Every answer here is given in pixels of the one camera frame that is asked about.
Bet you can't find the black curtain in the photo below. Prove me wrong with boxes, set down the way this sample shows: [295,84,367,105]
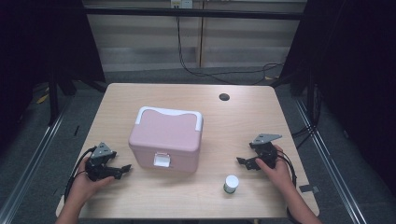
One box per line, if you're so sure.
[270,0,396,194]
[0,0,106,150]

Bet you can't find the black horizontal bar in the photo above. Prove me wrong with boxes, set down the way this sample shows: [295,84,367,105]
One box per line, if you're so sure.
[83,7,307,21]

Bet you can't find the metal floor rail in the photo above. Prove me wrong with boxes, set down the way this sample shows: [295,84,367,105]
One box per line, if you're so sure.
[0,102,71,224]
[293,99,368,224]

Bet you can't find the person's right hand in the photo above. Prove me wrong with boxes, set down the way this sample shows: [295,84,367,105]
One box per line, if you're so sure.
[255,144,297,194]

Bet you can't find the grey floor tape piece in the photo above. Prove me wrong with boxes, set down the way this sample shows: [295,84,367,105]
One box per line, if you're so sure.
[299,184,320,194]

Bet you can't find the pink storage box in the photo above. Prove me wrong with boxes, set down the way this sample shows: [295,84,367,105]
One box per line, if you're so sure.
[128,105,205,175]

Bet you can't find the black metal stand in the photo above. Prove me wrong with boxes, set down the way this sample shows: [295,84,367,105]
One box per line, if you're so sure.
[306,71,316,125]
[48,71,60,126]

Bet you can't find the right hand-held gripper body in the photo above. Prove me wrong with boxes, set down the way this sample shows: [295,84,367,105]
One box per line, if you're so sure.
[248,133,284,171]

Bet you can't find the black floor cables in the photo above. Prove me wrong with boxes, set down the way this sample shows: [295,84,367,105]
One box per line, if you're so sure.
[290,124,317,149]

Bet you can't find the yellow floor scrap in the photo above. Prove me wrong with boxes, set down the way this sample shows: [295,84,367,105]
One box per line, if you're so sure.
[36,92,50,105]

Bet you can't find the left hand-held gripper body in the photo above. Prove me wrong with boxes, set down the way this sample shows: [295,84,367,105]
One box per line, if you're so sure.
[84,142,118,182]

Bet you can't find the white wall socket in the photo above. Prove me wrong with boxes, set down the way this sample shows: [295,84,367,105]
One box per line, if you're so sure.
[170,0,194,9]

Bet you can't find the person's left hand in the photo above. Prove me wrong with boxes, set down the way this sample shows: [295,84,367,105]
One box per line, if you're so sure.
[66,155,116,206]

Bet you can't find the black wall cable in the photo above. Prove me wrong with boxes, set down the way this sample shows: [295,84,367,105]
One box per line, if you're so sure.
[176,15,284,86]

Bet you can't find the white bottle with green label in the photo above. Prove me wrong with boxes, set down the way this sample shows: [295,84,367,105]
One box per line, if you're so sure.
[222,175,240,195]

